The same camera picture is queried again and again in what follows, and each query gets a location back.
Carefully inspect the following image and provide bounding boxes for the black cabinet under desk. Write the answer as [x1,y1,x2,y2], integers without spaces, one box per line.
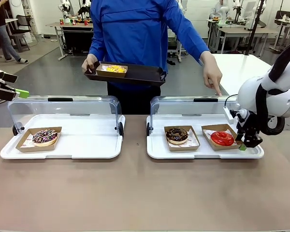
[62,29,94,56]

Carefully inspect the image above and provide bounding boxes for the black office chair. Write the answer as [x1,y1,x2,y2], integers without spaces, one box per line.
[9,14,40,53]

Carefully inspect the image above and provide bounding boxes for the blue jacket torso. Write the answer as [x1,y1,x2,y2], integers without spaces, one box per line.
[87,0,211,90]

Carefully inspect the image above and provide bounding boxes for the dark chocolate donut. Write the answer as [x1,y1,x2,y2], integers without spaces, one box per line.
[165,128,189,145]

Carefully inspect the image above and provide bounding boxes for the yellow glazed donut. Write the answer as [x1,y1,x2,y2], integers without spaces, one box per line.
[106,65,127,73]

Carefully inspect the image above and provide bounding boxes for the black tripod pole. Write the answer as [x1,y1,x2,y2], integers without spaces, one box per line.
[244,0,268,57]

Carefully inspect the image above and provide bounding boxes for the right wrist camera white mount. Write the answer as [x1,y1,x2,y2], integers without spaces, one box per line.
[223,105,247,124]

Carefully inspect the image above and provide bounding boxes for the wooden desk with cans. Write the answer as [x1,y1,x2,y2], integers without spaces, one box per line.
[45,22,94,61]

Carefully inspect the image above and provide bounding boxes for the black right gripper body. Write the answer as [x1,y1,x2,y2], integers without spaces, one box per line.
[236,110,259,137]

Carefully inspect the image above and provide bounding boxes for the seated background person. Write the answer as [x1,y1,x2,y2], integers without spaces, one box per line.
[209,0,232,20]

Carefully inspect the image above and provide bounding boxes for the clear plastic display lid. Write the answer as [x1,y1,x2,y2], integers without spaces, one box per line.
[146,95,242,137]
[7,95,125,140]

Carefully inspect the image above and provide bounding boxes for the black trousers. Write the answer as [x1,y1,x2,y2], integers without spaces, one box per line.
[107,82,162,116]

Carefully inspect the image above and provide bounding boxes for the thin black camera cable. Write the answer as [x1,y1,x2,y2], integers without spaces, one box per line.
[224,94,239,108]

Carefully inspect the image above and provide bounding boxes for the person right forearm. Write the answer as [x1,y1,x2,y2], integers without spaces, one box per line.
[88,33,103,58]

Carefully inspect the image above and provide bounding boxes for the white display tray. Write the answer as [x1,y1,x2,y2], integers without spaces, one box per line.
[0,114,126,160]
[146,115,265,160]

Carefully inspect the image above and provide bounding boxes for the person left forearm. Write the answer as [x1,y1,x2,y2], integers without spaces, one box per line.
[199,50,218,68]

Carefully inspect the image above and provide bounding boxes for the white side table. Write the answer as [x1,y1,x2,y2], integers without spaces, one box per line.
[208,53,280,98]

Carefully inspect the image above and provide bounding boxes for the person right hand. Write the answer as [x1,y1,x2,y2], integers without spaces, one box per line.
[81,53,99,74]

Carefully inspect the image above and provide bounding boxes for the black right arm cable sleeve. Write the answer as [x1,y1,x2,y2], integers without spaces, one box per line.
[255,36,290,135]

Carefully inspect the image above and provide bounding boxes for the chocolate donut with colourful sprinkles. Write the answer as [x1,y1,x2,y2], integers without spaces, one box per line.
[32,129,59,147]

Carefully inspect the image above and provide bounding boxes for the person left hand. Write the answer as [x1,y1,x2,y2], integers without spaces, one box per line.
[203,61,223,97]

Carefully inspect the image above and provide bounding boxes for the background person in jeans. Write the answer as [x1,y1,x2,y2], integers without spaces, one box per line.
[0,0,29,65]

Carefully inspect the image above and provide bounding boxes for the brown cardboard donut tray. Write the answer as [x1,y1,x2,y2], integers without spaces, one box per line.
[163,125,201,153]
[15,126,63,153]
[201,123,244,151]
[96,63,129,78]

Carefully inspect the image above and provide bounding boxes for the red glazed donut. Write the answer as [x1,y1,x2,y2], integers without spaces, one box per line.
[210,130,235,147]

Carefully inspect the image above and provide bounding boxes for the grey background desk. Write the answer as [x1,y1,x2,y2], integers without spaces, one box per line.
[217,27,279,58]

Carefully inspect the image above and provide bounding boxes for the black serving tray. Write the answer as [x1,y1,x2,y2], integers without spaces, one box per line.
[83,60,167,87]

